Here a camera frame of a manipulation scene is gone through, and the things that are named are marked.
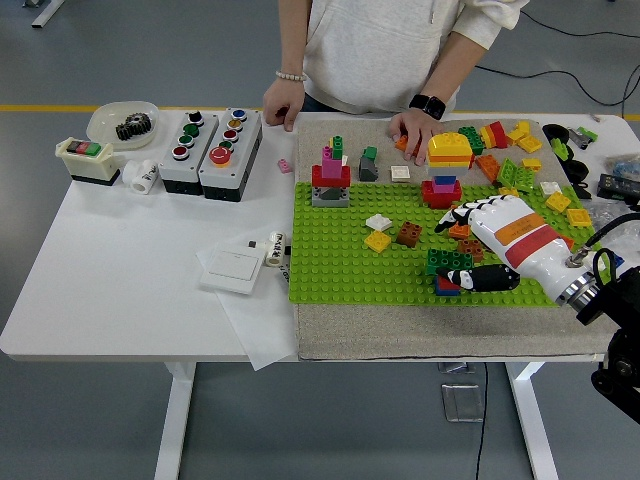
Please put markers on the person's right hand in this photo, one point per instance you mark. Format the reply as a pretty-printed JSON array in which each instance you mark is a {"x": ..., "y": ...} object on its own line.
[{"x": 282, "y": 102}]

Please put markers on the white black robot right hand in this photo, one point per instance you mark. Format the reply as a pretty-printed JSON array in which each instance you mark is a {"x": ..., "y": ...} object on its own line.
[{"x": 520, "y": 240}]

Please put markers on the person's left hand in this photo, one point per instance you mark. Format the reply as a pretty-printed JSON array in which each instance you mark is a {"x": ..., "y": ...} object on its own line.
[{"x": 412, "y": 129}]

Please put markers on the dark green long brick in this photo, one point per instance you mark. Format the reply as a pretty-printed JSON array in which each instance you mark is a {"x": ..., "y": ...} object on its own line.
[{"x": 447, "y": 260}]

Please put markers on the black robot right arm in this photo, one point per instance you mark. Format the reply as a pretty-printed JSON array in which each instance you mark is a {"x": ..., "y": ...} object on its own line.
[{"x": 615, "y": 290}]

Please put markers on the person's right forearm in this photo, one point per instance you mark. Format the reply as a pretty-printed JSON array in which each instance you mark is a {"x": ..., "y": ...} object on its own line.
[{"x": 295, "y": 62}]

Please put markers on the person's left forearm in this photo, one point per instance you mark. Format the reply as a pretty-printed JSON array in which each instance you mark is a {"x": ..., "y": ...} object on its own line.
[{"x": 450, "y": 65}]

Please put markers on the orange long brick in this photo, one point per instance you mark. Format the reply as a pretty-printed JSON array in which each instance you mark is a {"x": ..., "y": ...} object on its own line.
[
  {"x": 569, "y": 242},
  {"x": 487, "y": 166},
  {"x": 459, "y": 231},
  {"x": 400, "y": 144}
]

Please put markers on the burger-shaped multicolour brick tower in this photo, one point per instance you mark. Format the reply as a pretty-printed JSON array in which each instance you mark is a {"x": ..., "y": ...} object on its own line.
[{"x": 450, "y": 150}]

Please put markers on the white flat square brick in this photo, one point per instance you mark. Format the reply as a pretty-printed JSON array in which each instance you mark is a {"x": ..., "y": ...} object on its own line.
[
  {"x": 400, "y": 173},
  {"x": 378, "y": 222},
  {"x": 550, "y": 188}
]

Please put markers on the yellow flat square brick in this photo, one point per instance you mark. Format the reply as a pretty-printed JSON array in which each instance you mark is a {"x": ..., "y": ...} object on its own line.
[
  {"x": 556, "y": 201},
  {"x": 510, "y": 191},
  {"x": 529, "y": 144},
  {"x": 378, "y": 240},
  {"x": 578, "y": 217}
]

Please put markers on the brown square brick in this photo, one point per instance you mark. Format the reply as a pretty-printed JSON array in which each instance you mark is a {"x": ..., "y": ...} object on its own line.
[
  {"x": 470, "y": 247},
  {"x": 409, "y": 233}
]

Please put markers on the grey slope brick green top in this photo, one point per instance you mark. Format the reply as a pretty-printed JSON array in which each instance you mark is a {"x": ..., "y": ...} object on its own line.
[{"x": 368, "y": 170}]

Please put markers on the dark green chunky brick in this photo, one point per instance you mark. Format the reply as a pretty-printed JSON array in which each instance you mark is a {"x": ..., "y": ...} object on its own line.
[{"x": 472, "y": 140}]

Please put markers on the small pink brick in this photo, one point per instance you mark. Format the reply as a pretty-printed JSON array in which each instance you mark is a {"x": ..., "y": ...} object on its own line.
[{"x": 284, "y": 166}]

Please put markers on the small yellow brick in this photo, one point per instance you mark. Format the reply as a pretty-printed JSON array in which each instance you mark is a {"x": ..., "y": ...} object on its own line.
[{"x": 531, "y": 164}]

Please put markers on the red yellow orange curved bricks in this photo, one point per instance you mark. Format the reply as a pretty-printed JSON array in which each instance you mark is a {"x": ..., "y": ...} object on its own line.
[{"x": 495, "y": 134}]

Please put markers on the red pink grey brick tower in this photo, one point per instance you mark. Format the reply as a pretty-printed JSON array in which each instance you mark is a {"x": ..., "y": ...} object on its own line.
[{"x": 330, "y": 175}]

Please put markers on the red and blue brick stack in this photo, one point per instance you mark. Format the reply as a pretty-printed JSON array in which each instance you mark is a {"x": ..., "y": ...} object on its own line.
[{"x": 444, "y": 288}]

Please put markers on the small blue brick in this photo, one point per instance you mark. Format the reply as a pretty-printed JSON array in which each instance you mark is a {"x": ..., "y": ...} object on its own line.
[{"x": 619, "y": 258}]

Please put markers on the yellow brick pair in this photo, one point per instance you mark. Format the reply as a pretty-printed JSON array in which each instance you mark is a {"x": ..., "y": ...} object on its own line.
[{"x": 520, "y": 129}]

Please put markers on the green studded baseplate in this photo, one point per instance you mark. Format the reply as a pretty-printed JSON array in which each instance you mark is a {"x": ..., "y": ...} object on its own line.
[{"x": 340, "y": 270}]

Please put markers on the black wrist watch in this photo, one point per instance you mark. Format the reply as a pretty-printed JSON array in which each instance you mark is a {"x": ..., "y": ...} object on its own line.
[{"x": 429, "y": 106}]

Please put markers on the lime green flat plate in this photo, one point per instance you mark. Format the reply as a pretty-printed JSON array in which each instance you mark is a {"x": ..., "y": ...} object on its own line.
[
  {"x": 524, "y": 179},
  {"x": 507, "y": 172}
]

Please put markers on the small black clip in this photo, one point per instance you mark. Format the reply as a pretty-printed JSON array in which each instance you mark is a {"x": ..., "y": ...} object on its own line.
[{"x": 581, "y": 190}]

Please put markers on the grey emergency-stop control box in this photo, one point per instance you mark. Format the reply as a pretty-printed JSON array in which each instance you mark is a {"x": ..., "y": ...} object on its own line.
[{"x": 235, "y": 170}]

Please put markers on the person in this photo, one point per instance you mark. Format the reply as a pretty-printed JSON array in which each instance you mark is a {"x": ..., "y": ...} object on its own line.
[{"x": 380, "y": 50}]

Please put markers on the clear plastic bag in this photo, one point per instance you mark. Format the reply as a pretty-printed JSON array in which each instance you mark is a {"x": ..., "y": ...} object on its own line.
[{"x": 605, "y": 212}]

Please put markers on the lime green plastic piece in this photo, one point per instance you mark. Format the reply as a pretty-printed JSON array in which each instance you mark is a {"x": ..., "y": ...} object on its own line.
[{"x": 559, "y": 147}]

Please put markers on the black tape roll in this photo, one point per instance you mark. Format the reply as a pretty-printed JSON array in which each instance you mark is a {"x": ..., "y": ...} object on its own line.
[{"x": 547, "y": 132}]

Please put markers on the black device box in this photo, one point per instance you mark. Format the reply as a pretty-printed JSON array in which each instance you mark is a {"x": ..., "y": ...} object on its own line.
[{"x": 617, "y": 186}]

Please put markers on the green and grey clip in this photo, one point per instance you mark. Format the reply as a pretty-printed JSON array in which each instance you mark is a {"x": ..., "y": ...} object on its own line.
[{"x": 585, "y": 134}]

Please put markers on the bag of blue parts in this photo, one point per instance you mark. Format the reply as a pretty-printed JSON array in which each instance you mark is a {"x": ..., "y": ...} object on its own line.
[{"x": 625, "y": 167}]

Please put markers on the grey four-button control box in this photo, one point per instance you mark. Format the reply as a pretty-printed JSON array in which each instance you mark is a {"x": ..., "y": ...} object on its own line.
[{"x": 172, "y": 172}]

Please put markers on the silver floor socket lid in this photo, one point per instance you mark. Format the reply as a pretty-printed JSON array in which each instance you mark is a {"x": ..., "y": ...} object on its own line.
[
  {"x": 462, "y": 402},
  {"x": 457, "y": 367}
]

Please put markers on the white labelled tube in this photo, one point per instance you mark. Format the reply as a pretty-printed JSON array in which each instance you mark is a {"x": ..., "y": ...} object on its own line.
[{"x": 275, "y": 250}]

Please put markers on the grey-brown mat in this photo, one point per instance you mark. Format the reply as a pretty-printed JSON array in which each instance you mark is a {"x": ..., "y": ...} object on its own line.
[{"x": 400, "y": 330}]

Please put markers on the black metal gear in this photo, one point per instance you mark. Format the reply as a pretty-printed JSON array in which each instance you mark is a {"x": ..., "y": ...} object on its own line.
[{"x": 134, "y": 127}]

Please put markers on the white pipe tee fitting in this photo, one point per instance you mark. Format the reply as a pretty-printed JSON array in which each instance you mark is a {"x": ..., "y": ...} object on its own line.
[{"x": 135, "y": 175}]

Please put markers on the white plastic bowl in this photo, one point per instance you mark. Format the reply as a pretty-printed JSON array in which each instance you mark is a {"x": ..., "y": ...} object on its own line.
[{"x": 105, "y": 125}]

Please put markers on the white table leg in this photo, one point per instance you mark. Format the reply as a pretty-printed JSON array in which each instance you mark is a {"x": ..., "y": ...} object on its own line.
[
  {"x": 172, "y": 425},
  {"x": 530, "y": 425}
]

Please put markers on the white paper sheet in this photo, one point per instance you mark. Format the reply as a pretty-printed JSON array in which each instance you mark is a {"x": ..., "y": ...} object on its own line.
[{"x": 260, "y": 330}]

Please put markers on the white distant table foot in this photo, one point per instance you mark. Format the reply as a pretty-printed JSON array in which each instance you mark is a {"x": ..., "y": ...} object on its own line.
[{"x": 47, "y": 10}]

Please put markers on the white wall switch plate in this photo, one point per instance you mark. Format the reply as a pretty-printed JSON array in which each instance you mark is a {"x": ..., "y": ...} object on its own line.
[{"x": 232, "y": 272}]

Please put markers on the cream red-green switch box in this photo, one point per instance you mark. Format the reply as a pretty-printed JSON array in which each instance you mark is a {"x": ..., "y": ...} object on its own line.
[{"x": 90, "y": 167}]

